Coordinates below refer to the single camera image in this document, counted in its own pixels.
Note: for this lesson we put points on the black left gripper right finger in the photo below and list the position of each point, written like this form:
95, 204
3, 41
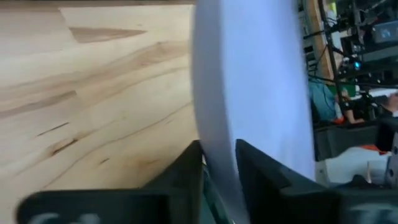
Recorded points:
295, 202

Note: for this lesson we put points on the lavender round plate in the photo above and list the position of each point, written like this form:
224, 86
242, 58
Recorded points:
264, 77

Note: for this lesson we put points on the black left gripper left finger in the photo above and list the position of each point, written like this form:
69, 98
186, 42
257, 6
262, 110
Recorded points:
124, 205

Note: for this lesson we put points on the wooden board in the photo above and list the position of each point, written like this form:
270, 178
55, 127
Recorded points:
317, 37

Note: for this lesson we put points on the person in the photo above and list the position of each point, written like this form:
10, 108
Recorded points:
323, 99

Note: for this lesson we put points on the black aluminium extrusion frame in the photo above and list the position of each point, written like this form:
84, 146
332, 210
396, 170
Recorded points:
331, 53

